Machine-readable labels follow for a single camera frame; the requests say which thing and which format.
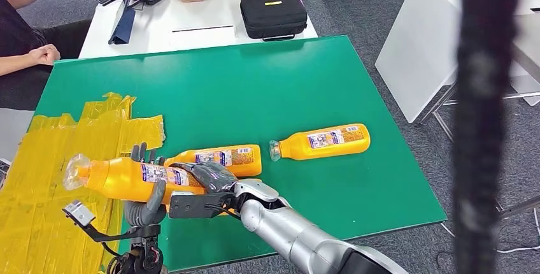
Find white desk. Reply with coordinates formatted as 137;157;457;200
374;0;540;124

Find yellow plastic sheet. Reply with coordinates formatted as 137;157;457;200
0;91;166;274

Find yellow detergent bottle clear cap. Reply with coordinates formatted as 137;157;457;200
163;144;263;179
62;154;208;205
269;123;372;162

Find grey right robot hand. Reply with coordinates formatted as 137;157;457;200
171;161;239;195

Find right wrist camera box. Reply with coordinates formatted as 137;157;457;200
168;192;237;220

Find steel frame table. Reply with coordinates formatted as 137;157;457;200
415;10;540;222

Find thin black stick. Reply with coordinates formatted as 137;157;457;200
172;25;234;33

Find dark blue folded stand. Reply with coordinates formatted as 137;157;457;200
108;0;137;46

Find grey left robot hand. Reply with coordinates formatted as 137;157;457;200
124;142;167;227

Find black braided hanging cable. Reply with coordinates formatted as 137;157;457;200
451;0;524;274

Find black zipped carrying case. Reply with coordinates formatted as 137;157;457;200
239;0;308;43

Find person's body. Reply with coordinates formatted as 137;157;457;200
0;0;93;110

